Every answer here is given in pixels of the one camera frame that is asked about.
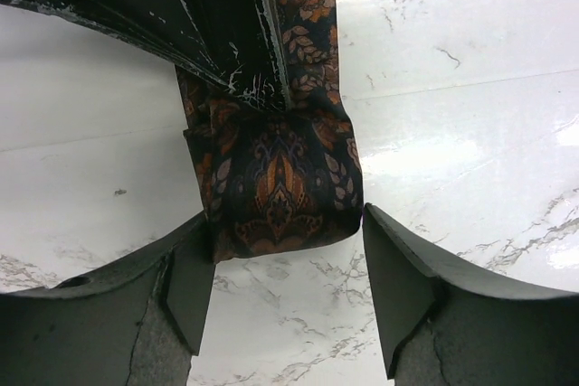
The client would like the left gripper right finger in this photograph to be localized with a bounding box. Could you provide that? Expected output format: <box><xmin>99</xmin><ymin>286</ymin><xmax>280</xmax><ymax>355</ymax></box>
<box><xmin>363</xmin><ymin>204</ymin><xmax>578</xmax><ymax>385</ymax></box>

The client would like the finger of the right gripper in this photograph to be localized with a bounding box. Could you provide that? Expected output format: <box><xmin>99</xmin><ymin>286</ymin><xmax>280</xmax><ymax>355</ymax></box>
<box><xmin>1</xmin><ymin>0</ymin><xmax>290</xmax><ymax>110</ymax></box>

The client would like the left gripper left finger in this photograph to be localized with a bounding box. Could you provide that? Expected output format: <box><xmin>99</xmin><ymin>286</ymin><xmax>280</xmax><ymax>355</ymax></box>
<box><xmin>1</xmin><ymin>215</ymin><xmax>214</xmax><ymax>385</ymax></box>

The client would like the dark paisley tie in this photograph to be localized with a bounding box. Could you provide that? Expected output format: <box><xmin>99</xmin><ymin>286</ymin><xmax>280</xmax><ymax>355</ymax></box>
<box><xmin>176</xmin><ymin>0</ymin><xmax>364</xmax><ymax>262</ymax></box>

